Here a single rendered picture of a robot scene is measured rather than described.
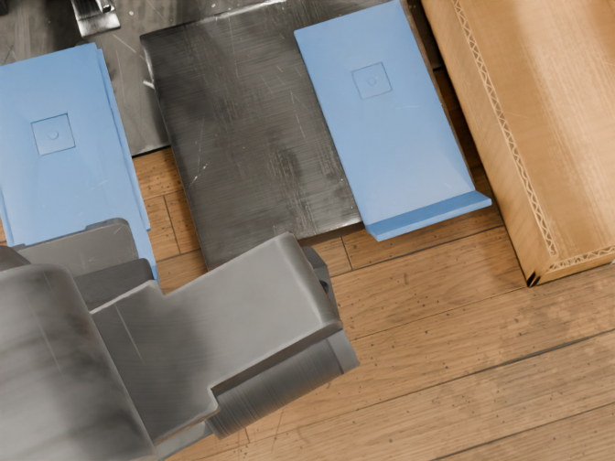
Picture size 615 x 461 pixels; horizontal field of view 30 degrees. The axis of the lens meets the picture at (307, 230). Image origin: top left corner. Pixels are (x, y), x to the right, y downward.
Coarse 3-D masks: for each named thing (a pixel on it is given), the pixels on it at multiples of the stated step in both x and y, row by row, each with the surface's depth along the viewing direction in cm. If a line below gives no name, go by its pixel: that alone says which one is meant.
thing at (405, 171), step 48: (336, 48) 72; (384, 48) 72; (336, 96) 71; (384, 96) 71; (432, 96) 71; (336, 144) 70; (384, 144) 70; (432, 144) 70; (384, 192) 69; (432, 192) 69
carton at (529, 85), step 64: (448, 0) 68; (512, 0) 75; (576, 0) 75; (448, 64) 73; (512, 64) 74; (576, 64) 73; (512, 128) 72; (576, 128) 72; (512, 192) 67; (576, 192) 71; (576, 256) 67
